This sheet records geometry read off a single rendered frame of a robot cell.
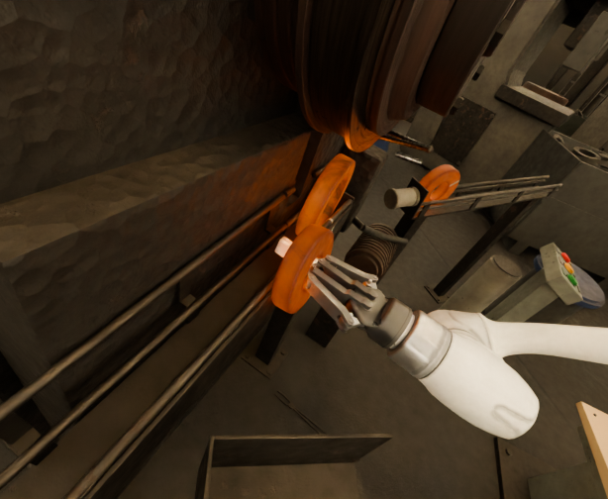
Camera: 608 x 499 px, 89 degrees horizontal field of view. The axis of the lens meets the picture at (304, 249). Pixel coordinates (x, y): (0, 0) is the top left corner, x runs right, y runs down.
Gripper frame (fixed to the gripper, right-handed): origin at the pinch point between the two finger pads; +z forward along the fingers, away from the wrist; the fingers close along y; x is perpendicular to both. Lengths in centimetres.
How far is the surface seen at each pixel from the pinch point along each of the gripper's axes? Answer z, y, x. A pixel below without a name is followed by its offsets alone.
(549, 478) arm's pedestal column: -103, 42, -55
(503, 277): -55, 74, -20
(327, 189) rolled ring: 2.4, 9.0, 8.4
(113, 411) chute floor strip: 4.5, -29.7, -9.6
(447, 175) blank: -16, 60, 5
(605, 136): -152, 427, 11
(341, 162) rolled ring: 3.5, 14.3, 11.4
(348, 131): 1.3, 0.1, 21.8
